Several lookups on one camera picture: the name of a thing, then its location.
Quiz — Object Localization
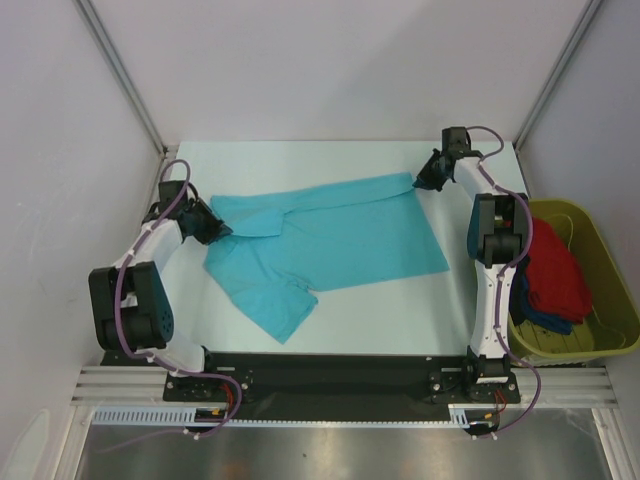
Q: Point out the right aluminium frame post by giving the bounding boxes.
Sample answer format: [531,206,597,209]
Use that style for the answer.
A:
[513,0,606,153]

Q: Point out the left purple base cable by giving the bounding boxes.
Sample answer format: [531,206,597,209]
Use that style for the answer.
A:
[97,382,242,454]

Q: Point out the aluminium front rail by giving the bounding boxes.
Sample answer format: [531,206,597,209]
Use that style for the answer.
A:
[71,366,618,408]

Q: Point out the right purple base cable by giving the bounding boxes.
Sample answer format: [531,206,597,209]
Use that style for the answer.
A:
[469,367,544,441]

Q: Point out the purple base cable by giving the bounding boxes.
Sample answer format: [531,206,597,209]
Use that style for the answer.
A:
[97,382,242,454]
[469,367,544,441]

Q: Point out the left aluminium frame post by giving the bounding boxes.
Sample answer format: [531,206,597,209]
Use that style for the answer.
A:
[71,0,167,155]

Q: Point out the olive green plastic bin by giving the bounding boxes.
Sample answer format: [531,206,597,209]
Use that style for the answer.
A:
[509,199,639,366]

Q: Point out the white slotted cable duct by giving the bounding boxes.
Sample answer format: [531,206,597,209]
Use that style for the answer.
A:
[92,406,494,429]

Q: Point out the aluminium frame post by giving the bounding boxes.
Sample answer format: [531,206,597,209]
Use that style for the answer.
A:
[71,0,167,155]
[513,0,606,153]

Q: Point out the blue t shirt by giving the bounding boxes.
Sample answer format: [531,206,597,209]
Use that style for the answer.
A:
[509,270,573,335]

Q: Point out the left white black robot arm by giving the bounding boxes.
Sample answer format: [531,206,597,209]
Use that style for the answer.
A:
[88,180,232,400]

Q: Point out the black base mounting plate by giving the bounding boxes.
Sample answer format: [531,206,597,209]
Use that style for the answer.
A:
[102,349,524,422]

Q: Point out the turquoise t shirt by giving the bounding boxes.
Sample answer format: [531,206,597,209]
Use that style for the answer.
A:
[204,172,449,343]

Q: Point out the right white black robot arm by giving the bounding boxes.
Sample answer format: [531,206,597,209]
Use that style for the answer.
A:
[414,126,533,404]

